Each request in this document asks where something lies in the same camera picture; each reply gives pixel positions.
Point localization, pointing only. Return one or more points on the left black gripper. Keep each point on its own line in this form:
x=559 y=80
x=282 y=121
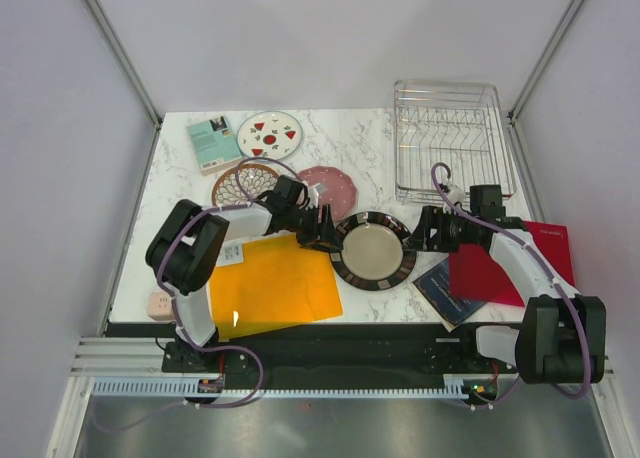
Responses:
x=320 y=236

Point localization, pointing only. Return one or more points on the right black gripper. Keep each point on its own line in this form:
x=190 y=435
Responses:
x=432 y=217

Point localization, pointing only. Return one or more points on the dark rim beige plate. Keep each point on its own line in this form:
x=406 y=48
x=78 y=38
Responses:
x=372 y=258

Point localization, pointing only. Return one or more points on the metal wire dish rack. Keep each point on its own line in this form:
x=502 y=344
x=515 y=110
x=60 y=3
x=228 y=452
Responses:
x=457 y=123

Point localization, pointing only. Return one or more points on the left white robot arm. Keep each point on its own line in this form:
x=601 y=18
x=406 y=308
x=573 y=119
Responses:
x=184 y=252

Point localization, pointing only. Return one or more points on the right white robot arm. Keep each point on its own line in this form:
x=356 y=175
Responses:
x=561 y=339

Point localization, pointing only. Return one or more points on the dark blue book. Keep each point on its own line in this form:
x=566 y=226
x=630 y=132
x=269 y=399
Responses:
x=434 y=286

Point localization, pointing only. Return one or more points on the pink polka dot plate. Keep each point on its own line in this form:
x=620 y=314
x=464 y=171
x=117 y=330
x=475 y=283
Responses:
x=342 y=193

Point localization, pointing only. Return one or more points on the red translucent plastic sheet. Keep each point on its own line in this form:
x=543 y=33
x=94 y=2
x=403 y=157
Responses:
x=473 y=275

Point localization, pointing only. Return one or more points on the orange translucent plastic sheet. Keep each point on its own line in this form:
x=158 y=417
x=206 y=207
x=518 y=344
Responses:
x=277 y=285

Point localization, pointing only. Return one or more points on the brown rim floral plate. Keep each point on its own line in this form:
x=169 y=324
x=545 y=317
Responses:
x=251 y=180

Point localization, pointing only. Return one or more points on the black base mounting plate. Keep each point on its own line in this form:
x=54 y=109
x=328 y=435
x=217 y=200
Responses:
x=351 y=355

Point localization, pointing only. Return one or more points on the white watermelon pattern plate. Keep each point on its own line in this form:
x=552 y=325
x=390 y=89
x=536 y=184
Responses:
x=274 y=135

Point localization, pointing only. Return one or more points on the teal book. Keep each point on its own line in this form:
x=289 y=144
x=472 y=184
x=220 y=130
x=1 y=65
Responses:
x=214 y=144

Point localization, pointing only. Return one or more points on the pink cube power socket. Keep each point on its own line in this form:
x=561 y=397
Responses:
x=159 y=307

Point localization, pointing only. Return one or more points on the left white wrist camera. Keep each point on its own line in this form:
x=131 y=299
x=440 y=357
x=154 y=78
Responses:
x=315 y=192

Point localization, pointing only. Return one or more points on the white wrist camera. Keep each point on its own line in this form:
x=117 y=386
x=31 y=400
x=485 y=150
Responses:
x=455 y=197
x=315 y=192

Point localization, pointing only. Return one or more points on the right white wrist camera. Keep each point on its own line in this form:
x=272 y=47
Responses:
x=455 y=197

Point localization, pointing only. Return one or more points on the white slotted cable duct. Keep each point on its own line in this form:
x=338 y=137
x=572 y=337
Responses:
x=207 y=388

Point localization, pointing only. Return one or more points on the aluminium front rail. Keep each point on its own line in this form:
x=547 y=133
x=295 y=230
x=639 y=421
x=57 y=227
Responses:
x=117 y=357

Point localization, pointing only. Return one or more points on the right aluminium frame post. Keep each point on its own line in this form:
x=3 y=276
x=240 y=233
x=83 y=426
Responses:
x=551 y=47

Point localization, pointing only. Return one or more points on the aluminium frame post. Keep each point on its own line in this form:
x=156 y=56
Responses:
x=119 y=53
x=551 y=47

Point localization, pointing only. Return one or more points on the left aluminium frame post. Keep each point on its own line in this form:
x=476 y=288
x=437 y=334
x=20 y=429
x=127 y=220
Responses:
x=119 y=53

